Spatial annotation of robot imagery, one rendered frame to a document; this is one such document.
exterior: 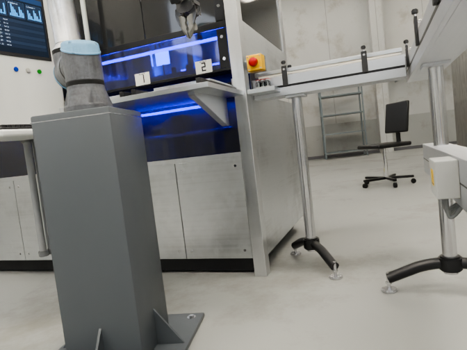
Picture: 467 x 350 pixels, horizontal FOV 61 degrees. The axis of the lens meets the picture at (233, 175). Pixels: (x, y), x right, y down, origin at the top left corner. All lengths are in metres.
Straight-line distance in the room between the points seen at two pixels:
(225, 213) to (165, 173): 0.37
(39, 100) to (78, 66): 0.91
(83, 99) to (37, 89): 0.94
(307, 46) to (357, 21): 1.42
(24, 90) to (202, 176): 0.94
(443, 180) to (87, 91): 1.01
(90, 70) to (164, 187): 0.90
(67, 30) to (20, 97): 0.73
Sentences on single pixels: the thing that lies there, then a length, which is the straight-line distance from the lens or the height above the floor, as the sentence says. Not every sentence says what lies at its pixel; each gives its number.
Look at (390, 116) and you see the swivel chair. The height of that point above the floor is 0.76.
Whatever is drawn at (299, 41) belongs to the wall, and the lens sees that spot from 11.41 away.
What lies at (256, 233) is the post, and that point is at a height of 0.21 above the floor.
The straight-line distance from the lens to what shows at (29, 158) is 2.26.
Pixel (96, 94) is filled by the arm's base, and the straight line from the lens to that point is 1.32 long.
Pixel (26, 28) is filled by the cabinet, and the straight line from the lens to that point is 2.29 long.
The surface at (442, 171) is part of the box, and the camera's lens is 1.04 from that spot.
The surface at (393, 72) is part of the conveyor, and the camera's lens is 1.89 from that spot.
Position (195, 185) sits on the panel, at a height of 0.46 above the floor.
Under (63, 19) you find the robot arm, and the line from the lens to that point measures 1.53.
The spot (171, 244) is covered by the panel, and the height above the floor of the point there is 0.17.
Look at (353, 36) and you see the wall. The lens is 11.54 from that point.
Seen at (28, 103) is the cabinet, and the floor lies 0.95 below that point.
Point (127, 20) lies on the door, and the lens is 2.22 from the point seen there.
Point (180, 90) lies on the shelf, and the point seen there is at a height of 0.86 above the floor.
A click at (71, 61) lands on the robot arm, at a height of 0.95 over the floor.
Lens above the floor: 0.64
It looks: 4 degrees down
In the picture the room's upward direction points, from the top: 7 degrees counter-clockwise
